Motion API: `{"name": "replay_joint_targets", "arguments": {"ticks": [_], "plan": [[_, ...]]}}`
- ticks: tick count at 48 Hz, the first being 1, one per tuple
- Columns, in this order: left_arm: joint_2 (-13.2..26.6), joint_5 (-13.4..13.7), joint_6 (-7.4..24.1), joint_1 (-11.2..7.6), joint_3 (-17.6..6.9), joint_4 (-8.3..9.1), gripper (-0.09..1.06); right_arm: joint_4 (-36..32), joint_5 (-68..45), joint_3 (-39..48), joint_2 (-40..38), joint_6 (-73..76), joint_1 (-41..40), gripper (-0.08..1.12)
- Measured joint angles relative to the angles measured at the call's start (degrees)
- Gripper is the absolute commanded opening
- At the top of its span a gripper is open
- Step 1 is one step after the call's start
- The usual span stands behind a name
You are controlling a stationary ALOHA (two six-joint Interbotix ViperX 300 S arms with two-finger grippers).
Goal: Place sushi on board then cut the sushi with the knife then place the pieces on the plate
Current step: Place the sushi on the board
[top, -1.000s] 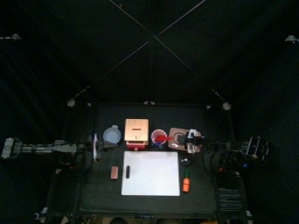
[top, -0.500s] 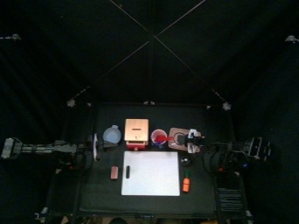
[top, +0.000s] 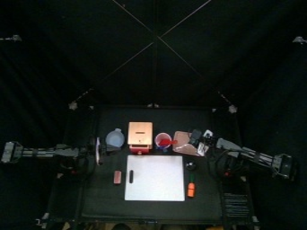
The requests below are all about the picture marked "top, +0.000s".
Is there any grey bowl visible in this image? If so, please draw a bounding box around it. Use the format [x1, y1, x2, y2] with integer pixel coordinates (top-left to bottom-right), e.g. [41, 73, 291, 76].
[104, 128, 125, 149]

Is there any small steel measuring cup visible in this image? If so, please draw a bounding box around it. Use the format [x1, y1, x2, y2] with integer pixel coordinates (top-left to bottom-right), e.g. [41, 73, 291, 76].
[184, 160, 197, 172]

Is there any red toy spatula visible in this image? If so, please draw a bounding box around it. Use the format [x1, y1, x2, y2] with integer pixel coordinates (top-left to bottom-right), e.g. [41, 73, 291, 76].
[160, 138, 180, 148]

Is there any red and white nigiri toy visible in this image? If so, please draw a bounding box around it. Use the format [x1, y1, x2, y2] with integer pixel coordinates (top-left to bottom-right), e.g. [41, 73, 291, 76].
[112, 170, 124, 185]

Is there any red plastic cup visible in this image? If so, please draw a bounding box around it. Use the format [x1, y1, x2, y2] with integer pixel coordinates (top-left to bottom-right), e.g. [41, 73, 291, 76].
[153, 132, 173, 151]

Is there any wooden box with red drawer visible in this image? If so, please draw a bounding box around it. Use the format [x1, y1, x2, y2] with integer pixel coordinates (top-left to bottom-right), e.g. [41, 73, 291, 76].
[126, 120, 154, 155]

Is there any orange toy carrot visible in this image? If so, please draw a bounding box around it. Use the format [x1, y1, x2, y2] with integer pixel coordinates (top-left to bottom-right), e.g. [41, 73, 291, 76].
[186, 173, 196, 199]

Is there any black label with white text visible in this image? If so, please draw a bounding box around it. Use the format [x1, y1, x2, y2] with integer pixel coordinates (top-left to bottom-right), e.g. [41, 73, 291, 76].
[221, 192, 249, 223]

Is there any black backdrop cloth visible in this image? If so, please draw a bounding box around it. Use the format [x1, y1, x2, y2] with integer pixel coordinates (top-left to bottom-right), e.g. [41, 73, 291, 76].
[0, 0, 307, 230]

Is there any grey metal frame pole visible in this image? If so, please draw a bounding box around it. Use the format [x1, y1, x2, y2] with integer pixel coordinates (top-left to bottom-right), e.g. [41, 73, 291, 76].
[152, 0, 158, 107]

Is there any thin steel bracing wire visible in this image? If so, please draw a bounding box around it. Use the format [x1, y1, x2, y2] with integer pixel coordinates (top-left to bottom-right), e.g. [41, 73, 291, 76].
[110, 0, 233, 108]
[73, 0, 212, 104]

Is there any grey frame fitting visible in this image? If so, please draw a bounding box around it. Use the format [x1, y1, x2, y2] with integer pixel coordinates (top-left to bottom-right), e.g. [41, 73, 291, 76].
[291, 35, 307, 45]
[0, 34, 22, 42]

